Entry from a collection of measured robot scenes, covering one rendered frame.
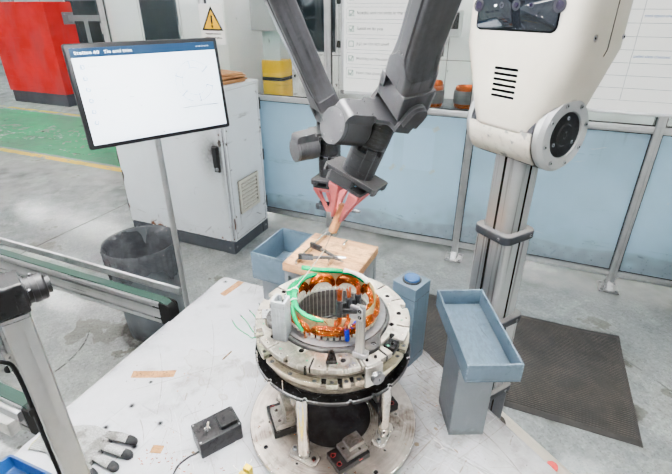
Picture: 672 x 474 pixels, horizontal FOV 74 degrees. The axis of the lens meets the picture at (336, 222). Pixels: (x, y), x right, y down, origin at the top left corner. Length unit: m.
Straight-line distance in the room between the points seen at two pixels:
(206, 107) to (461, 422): 1.38
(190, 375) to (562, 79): 1.12
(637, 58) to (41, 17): 4.11
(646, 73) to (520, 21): 2.00
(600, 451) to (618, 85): 1.84
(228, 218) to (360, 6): 1.66
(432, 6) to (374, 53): 2.47
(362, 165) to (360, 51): 2.37
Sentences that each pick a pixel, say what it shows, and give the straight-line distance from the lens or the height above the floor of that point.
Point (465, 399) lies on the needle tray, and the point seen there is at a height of 0.89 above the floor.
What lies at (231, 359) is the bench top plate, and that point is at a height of 0.78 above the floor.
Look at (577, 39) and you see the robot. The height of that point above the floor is 1.62.
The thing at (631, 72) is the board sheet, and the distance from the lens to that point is 2.95.
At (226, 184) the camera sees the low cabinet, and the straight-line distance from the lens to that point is 3.17.
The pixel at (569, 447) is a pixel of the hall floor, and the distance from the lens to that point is 2.31.
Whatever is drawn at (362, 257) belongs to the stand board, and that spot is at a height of 1.06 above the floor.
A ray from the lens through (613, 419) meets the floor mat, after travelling 2.49.
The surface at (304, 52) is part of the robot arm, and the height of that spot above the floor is 1.58.
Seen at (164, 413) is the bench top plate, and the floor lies 0.78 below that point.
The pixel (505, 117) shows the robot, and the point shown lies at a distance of 1.03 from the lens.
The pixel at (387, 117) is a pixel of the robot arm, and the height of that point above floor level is 1.52.
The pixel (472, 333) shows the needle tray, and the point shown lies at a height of 1.03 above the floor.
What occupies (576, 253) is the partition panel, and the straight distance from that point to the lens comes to 3.31.
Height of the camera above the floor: 1.67
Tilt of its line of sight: 26 degrees down
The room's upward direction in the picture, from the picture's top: straight up
